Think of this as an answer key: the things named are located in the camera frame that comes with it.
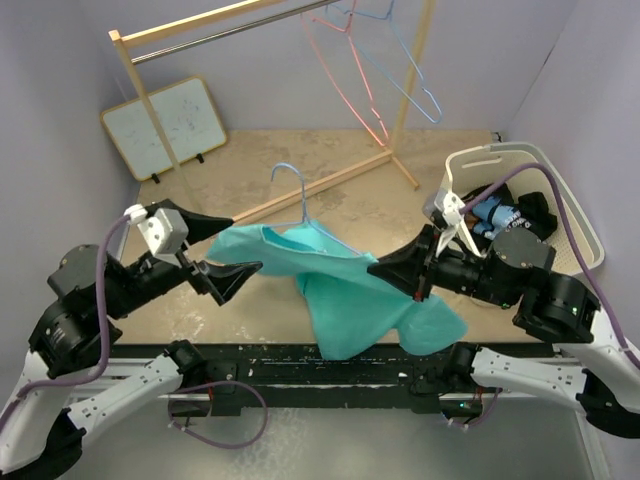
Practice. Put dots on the teal t shirt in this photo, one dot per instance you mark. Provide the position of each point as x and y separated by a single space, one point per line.
350 309

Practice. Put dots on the blue hanger of teal shirt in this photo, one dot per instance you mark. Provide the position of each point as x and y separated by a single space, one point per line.
306 219

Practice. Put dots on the pink hanger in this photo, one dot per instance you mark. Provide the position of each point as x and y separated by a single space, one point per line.
330 32

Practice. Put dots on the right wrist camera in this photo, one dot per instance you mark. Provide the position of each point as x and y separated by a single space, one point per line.
443 209

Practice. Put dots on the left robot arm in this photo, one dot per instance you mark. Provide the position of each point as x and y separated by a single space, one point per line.
43 434

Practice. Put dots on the cream laundry basket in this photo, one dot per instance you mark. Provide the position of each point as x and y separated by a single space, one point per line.
469 172

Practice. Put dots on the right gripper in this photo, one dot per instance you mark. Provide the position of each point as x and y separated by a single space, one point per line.
410 265

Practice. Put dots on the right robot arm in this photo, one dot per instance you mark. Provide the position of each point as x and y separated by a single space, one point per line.
555 308

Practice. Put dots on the black t shirt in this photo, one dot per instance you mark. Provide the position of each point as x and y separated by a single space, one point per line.
502 211

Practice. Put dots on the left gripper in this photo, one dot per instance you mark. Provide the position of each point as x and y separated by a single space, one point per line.
222 279

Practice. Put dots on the wooden clothes rack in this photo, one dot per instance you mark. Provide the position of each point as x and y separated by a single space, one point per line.
124 44

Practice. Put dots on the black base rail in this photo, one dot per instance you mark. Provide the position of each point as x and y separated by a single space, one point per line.
296 376

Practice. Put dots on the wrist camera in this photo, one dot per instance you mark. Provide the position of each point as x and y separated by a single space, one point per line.
164 231
443 209

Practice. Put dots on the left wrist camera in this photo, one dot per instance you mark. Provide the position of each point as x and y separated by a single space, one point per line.
164 231

